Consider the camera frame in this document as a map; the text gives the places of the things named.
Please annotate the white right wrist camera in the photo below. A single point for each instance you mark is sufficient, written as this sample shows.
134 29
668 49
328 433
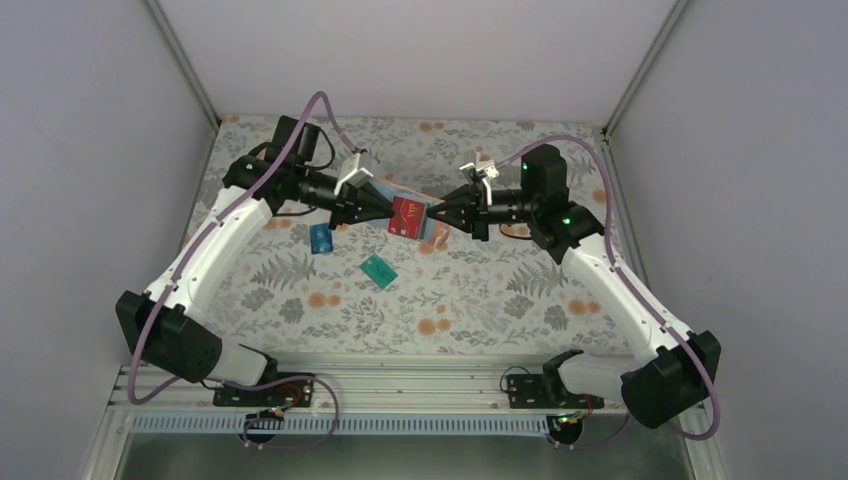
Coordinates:
479 173

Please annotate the left aluminium frame post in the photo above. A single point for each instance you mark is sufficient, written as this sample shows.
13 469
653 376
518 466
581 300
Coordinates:
184 65

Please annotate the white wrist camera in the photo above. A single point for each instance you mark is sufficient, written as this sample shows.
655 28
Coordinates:
479 173
354 171

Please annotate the pink leather card holder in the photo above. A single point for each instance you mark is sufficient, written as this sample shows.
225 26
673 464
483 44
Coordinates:
434 232

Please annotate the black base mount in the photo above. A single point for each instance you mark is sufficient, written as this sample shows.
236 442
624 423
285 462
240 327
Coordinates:
275 401
545 390

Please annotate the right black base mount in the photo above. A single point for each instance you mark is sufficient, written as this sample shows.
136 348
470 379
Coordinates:
545 390

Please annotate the teal credit card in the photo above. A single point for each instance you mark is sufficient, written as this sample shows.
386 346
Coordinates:
377 270

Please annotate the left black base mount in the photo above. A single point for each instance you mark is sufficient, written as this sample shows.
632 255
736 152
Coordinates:
275 401

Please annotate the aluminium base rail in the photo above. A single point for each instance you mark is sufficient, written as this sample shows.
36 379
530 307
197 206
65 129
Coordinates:
363 394

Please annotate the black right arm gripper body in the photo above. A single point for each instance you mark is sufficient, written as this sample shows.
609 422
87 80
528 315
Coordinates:
479 216

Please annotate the floral patterned table mat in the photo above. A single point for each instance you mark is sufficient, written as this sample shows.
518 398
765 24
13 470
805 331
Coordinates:
503 296

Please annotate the blue credit card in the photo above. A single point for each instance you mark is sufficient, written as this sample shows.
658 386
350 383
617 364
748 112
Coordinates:
321 241

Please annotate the red credit card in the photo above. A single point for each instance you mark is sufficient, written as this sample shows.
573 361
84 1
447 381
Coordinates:
409 217

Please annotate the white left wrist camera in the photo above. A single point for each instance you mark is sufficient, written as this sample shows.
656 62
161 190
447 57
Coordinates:
354 171

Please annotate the aluminium frame post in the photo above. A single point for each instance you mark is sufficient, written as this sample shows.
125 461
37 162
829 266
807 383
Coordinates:
184 65
655 49

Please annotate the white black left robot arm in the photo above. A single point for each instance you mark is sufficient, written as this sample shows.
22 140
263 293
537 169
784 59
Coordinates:
163 324

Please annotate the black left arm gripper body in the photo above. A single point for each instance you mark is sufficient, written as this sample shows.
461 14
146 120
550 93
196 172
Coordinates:
342 204

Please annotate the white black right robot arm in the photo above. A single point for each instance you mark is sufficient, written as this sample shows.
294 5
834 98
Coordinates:
670 367

